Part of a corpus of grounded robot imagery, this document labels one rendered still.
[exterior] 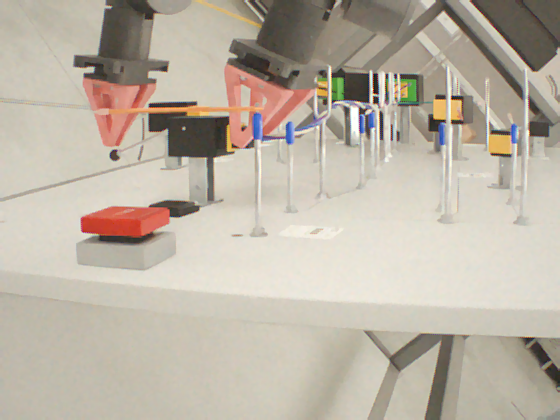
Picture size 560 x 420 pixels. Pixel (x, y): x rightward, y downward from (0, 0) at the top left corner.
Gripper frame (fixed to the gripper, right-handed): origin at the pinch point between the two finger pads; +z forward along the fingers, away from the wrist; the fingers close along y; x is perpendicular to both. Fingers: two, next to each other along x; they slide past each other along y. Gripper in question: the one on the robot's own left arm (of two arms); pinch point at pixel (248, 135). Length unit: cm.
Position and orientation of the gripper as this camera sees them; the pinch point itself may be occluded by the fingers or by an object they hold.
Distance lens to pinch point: 73.2
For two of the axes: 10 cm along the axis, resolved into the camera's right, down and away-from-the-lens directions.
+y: 3.9, -1.8, 9.0
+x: -8.4, -4.6, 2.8
